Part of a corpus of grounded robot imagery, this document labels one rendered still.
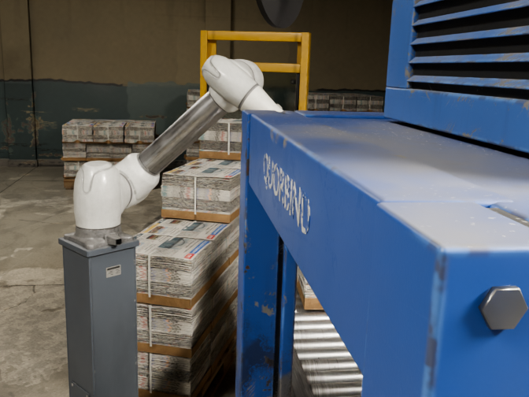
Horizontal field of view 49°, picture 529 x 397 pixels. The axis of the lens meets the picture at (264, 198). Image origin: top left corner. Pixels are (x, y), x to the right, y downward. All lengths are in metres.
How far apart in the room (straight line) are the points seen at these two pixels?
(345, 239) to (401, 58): 0.44
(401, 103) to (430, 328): 0.53
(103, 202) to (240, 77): 0.63
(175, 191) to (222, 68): 1.27
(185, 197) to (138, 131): 4.74
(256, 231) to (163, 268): 1.68
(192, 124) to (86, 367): 0.94
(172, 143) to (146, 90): 7.33
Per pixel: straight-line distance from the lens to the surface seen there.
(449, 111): 0.61
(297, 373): 1.65
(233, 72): 1.85
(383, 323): 0.27
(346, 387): 1.62
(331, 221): 0.37
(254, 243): 0.83
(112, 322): 2.16
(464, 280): 0.22
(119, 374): 2.26
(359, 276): 0.31
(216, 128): 3.51
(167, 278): 2.50
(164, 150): 2.12
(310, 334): 1.88
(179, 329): 2.57
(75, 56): 9.53
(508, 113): 0.52
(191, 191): 2.98
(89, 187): 2.02
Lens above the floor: 1.61
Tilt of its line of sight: 13 degrees down
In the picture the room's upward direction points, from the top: 2 degrees clockwise
